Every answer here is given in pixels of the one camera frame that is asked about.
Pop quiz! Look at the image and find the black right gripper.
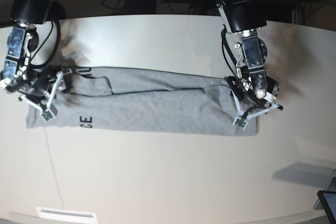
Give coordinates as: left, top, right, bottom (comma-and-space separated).
1, 68, 72, 101

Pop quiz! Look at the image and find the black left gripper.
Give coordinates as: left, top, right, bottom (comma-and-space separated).
224, 76, 283, 111

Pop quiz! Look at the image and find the grey T-shirt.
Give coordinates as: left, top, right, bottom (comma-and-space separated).
26, 67, 257, 136

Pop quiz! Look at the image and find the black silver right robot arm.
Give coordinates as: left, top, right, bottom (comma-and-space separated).
1, 0, 60, 101

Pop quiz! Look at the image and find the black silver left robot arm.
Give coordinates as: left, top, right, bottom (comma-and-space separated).
216, 0, 283, 111

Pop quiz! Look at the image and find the grey tablet stand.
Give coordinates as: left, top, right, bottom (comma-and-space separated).
313, 170, 335, 211

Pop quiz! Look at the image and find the black tablet screen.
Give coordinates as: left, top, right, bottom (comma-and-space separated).
317, 190, 335, 224

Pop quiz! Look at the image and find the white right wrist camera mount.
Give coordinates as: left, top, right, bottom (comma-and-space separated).
19, 71, 66, 122

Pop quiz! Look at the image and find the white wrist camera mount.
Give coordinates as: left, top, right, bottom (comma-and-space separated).
19, 71, 66, 122
232, 92, 283, 130

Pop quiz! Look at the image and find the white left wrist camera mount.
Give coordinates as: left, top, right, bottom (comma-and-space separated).
232, 92, 283, 130

